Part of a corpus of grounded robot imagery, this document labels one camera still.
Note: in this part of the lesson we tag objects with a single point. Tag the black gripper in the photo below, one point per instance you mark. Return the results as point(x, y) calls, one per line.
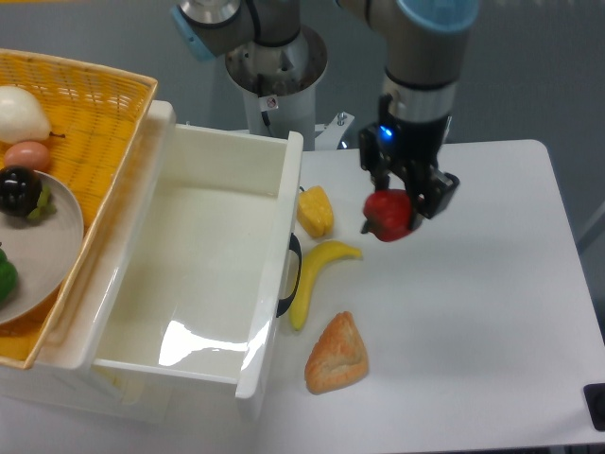
point(408, 150)

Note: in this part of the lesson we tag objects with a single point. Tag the red bell pepper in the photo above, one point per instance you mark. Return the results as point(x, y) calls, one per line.
point(387, 215)

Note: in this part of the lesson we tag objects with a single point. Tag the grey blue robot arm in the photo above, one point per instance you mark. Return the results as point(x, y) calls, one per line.
point(425, 41)

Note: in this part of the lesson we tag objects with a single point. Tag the yellow bell pepper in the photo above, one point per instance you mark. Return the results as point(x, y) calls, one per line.
point(314, 212)

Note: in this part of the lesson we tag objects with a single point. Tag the open upper white drawer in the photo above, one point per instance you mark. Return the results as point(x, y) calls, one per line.
point(200, 294)

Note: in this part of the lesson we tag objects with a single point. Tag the green bell pepper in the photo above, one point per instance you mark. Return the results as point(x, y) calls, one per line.
point(8, 277)

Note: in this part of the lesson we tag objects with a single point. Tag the yellow banana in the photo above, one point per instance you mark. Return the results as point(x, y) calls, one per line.
point(313, 263)

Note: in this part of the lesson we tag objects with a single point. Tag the triangular puff pastry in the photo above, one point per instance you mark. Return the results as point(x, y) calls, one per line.
point(338, 359)

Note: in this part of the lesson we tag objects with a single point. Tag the black corner device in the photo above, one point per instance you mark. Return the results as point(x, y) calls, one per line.
point(594, 395)

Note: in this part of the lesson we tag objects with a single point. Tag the yellow wicker basket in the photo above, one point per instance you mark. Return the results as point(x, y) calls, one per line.
point(97, 113)

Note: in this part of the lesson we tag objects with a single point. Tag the grey plate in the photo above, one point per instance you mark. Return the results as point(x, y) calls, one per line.
point(43, 253)

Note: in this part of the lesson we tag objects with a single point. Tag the brown egg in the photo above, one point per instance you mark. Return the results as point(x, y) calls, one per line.
point(32, 155)

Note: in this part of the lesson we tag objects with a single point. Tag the white pear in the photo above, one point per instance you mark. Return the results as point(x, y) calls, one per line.
point(22, 117)

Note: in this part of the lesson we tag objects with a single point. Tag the black drawer handle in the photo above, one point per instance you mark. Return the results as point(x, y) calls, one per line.
point(293, 271)

